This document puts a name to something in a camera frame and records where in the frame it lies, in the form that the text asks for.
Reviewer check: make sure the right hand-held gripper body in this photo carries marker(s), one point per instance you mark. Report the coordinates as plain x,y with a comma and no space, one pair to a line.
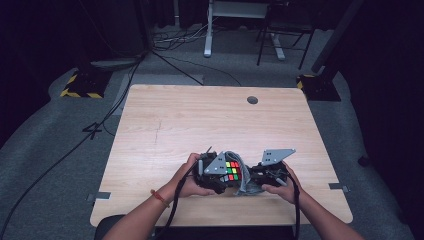
275,175

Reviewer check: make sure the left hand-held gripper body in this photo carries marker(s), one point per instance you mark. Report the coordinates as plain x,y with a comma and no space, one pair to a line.
206,178

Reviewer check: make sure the grey cloth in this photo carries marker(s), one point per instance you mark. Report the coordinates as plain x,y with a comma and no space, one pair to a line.
246,180

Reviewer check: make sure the multicoloured puzzle cube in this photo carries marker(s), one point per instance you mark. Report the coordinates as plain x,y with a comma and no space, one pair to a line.
233,170

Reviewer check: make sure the person's right hand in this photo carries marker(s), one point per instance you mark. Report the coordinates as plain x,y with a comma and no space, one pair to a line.
286,192

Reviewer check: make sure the person's left hand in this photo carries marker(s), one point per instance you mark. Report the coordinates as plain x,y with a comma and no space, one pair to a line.
185,183

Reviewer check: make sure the person's dark clothing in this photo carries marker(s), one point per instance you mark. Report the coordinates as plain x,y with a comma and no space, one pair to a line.
230,234

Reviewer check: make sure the grey tape piece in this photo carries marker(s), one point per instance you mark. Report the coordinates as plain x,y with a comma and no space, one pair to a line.
101,196
337,186

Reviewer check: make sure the grey round table grommet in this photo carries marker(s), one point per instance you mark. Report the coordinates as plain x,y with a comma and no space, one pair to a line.
252,100

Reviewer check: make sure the black yellow striped stand base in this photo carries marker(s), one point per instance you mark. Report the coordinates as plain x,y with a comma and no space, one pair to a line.
85,83
320,88

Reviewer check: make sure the person's dark-clad knee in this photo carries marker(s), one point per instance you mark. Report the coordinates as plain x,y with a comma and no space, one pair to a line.
106,226

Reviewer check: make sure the grey flat stand base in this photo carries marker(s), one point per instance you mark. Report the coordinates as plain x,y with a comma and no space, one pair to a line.
115,63

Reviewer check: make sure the white desk frame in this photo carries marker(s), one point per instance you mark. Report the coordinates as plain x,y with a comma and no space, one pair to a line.
208,36

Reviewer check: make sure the black metal chair frame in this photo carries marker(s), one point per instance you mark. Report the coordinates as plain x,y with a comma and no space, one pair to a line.
288,28

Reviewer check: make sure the dark slanted stand post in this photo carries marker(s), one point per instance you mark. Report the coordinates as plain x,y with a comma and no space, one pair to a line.
336,35

